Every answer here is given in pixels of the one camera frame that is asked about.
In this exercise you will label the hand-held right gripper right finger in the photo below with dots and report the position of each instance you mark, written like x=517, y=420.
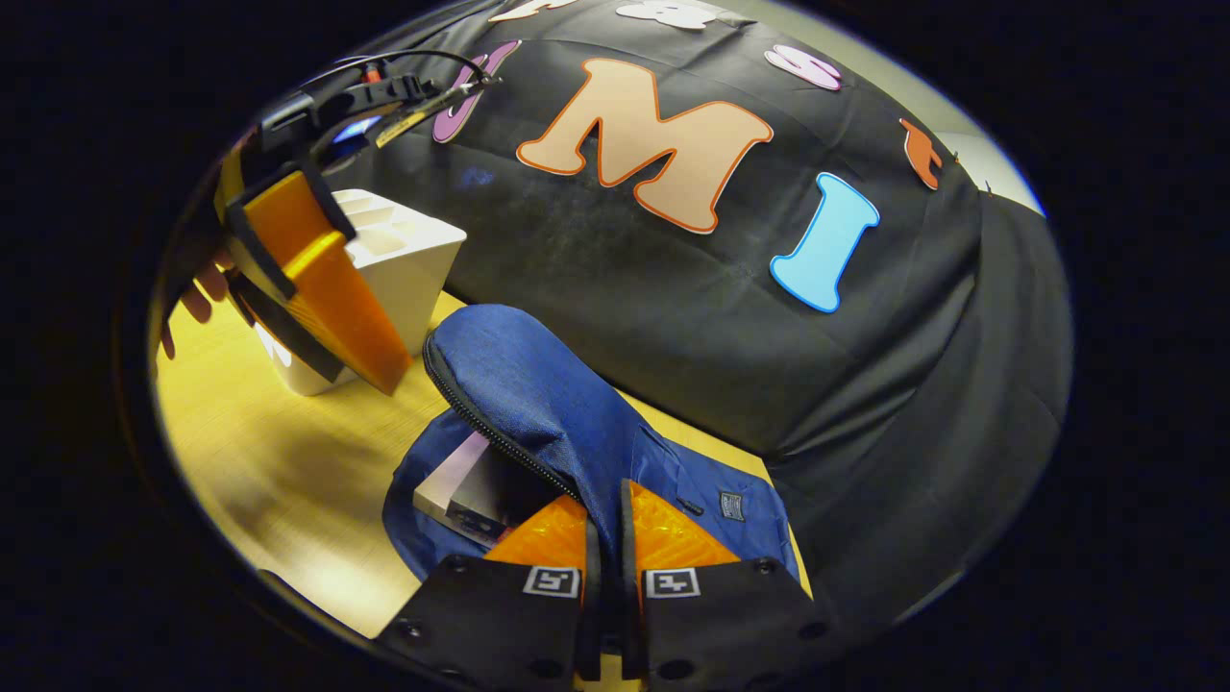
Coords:
x=629, y=596

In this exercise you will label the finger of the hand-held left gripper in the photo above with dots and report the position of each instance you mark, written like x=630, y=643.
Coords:
x=351, y=317
x=283, y=216

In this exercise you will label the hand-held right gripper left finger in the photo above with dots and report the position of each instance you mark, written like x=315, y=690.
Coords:
x=591, y=596

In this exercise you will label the white bookshelf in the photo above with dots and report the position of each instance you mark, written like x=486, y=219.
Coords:
x=404, y=250

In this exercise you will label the dark portrait cover book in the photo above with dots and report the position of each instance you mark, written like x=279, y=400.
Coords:
x=500, y=490

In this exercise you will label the blue schoolbag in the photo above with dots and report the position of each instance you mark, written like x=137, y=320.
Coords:
x=548, y=384

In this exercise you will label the black backdrop cloth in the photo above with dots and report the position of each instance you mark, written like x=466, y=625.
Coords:
x=692, y=317

